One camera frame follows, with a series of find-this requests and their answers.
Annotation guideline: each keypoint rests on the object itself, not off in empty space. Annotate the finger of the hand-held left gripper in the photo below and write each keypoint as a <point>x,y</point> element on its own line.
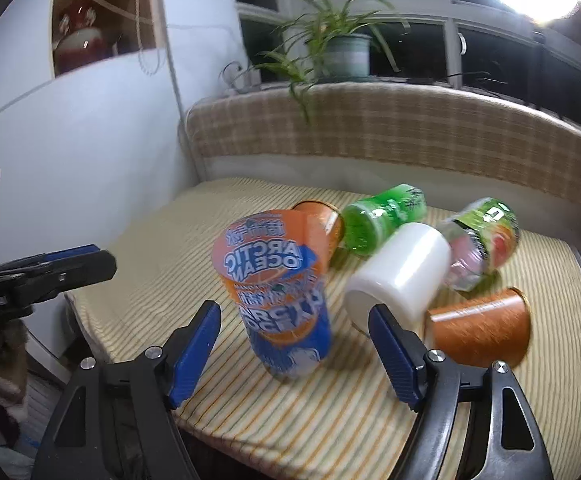
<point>0,309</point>
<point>60,272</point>

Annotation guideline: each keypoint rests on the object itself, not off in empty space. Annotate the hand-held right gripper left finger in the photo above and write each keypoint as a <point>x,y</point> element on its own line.
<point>195,345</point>

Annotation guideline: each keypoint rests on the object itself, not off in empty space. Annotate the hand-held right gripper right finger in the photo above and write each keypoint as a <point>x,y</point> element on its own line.
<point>393,355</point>

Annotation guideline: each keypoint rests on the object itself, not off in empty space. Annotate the orange and blue printed cup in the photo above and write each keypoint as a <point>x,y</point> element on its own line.
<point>275,280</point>

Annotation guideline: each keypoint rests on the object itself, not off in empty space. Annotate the white cup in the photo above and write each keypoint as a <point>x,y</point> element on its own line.
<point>405,270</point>

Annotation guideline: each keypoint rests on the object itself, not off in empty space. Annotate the green translucent cup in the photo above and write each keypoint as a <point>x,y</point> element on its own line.
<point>380,215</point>

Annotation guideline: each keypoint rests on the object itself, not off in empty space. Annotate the green and pink printed cup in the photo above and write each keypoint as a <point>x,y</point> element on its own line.
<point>490,240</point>

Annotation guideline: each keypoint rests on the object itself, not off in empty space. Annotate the yellow striped blanket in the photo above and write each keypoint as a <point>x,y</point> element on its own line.
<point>145,285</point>

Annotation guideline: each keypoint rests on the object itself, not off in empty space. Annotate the red and white vase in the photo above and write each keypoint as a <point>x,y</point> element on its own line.
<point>78,42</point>

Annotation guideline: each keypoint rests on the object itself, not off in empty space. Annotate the beige checked sofa cushion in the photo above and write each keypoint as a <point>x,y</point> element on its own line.
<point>395,130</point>

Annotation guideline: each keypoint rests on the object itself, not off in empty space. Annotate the potted spider plant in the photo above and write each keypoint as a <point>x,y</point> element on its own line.
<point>345,55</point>

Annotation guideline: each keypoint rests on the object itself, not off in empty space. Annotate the wooden wall niche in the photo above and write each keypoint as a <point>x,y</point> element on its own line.
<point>120,15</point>

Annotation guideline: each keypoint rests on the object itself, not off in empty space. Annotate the white window frame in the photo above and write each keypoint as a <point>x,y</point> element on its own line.
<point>445,7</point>

